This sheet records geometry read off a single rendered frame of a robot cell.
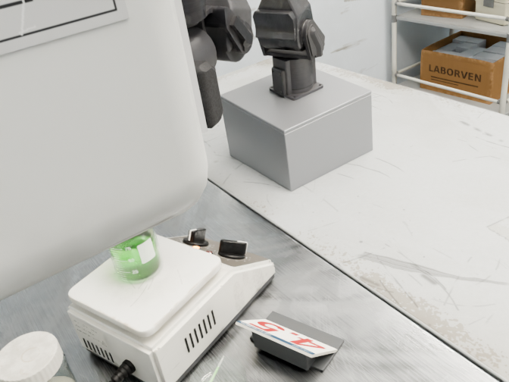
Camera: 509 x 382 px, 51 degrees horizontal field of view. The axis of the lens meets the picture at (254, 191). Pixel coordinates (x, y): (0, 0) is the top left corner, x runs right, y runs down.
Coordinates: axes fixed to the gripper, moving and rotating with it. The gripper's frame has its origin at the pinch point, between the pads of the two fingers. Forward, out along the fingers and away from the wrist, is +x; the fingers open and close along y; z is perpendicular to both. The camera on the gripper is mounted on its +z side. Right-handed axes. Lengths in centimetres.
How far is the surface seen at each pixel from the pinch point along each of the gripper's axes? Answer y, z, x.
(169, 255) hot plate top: -2.7, 16.9, -0.5
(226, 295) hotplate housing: -9.1, 20.8, -0.5
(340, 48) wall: 51, 67, -208
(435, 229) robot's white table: -26.2, 25.9, -24.2
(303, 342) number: -18.1, 23.4, 0.8
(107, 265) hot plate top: 3.1, 16.9, 2.9
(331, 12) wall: 53, 49, -204
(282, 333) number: -15.8, 23.3, 0.5
